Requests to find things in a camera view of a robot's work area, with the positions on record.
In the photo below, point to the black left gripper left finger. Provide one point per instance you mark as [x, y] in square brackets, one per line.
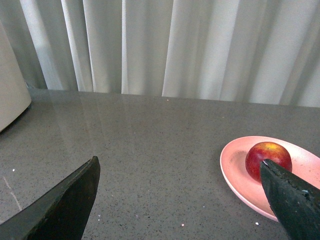
[61, 213]

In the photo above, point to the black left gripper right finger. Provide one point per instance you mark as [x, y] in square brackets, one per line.
[294, 201]

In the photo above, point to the red yellow apple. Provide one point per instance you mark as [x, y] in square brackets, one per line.
[266, 150]

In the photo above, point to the pink plate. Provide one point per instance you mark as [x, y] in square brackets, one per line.
[305, 164]

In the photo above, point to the white rounded appliance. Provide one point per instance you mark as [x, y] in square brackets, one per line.
[14, 95]

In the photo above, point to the white curtain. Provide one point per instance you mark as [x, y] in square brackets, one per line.
[254, 51]

